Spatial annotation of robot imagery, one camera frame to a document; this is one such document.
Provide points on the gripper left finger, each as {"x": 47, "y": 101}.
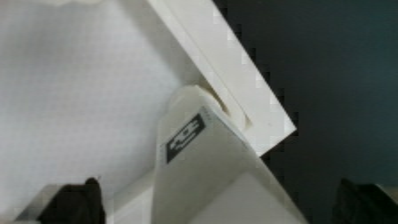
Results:
{"x": 74, "y": 206}

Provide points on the white leg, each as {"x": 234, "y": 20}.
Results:
{"x": 216, "y": 187}

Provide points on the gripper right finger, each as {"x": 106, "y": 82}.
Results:
{"x": 367, "y": 204}

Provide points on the white desk top tray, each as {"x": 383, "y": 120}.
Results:
{"x": 99, "y": 57}

